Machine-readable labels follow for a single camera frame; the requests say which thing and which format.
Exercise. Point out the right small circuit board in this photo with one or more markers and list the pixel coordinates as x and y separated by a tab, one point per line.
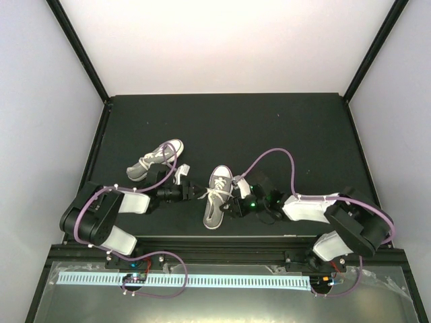
325	280

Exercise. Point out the left small circuit board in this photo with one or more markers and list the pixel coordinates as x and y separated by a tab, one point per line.
134	278

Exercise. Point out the white slotted cable duct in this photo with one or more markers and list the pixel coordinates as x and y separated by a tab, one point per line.
191	280

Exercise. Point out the grey sneaker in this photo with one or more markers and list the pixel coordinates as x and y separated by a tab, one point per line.
164	154
218	192

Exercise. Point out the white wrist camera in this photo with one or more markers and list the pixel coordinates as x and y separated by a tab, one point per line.
241	186
181	171

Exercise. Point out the left black frame post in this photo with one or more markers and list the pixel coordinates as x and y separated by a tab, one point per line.
76	44

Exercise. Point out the right black frame post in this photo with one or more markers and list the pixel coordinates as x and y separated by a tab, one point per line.
379	40

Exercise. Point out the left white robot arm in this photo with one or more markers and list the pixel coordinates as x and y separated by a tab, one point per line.
92	215

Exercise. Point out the black frame post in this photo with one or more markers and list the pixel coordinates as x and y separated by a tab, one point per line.
76	44
379	40

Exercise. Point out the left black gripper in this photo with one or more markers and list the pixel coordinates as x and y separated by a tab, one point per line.
190	189

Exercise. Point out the small circuit board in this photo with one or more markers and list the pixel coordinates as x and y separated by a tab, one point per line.
325	280
134	278

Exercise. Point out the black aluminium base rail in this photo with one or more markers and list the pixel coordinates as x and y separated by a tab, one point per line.
215	249

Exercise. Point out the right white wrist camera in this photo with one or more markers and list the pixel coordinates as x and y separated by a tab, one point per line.
241	186

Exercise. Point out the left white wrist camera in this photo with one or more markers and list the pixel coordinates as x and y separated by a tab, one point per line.
181	171

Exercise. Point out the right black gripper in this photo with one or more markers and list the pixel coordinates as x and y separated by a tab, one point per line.
236	205

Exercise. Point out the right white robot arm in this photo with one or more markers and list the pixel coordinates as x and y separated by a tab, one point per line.
357	227

